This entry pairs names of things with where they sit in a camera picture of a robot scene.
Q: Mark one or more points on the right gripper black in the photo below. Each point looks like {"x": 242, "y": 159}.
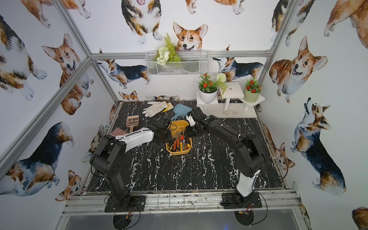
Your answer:
{"x": 189, "y": 132}

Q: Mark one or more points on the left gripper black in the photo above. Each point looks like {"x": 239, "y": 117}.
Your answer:
{"x": 166, "y": 135}

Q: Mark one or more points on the pink hand brush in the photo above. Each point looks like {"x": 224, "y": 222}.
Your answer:
{"x": 118, "y": 132}

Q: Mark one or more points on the white stepped plant stand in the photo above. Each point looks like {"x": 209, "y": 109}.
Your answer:
{"x": 234, "y": 106}

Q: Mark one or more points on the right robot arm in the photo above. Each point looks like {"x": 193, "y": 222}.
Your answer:
{"x": 249, "y": 155}

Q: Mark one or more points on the white hydrangea flower sprig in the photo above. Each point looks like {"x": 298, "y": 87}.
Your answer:
{"x": 221, "y": 82}

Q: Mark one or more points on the white work glove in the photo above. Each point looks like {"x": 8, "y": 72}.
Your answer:
{"x": 154, "y": 108}

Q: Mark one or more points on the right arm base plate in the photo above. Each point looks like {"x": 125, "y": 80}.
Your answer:
{"x": 236, "y": 201}

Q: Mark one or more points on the blue plastic dustpan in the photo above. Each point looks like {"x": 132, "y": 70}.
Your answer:
{"x": 180, "y": 110}

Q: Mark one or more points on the white pot red flowers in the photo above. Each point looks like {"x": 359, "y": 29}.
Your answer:
{"x": 208, "y": 88}

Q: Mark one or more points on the yellow cloth under glove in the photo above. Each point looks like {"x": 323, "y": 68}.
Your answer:
{"x": 168, "y": 108}

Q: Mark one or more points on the green fern with white flowers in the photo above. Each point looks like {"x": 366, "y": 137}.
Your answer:
{"x": 167, "y": 53}

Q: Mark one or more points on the green pot red flowers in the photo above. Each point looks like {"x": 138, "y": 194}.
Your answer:
{"x": 252, "y": 91}

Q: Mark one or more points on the yellow plastic storage box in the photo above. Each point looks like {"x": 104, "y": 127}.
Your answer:
{"x": 180, "y": 142}

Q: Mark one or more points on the brown plastic slotted scoop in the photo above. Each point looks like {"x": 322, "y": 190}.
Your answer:
{"x": 131, "y": 122}

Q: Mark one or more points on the white wire wall basket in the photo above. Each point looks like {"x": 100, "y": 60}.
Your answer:
{"x": 191, "y": 63}

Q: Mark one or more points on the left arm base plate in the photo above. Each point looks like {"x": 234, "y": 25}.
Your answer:
{"x": 128, "y": 204}

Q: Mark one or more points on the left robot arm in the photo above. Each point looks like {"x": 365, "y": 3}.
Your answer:
{"x": 110, "y": 153}

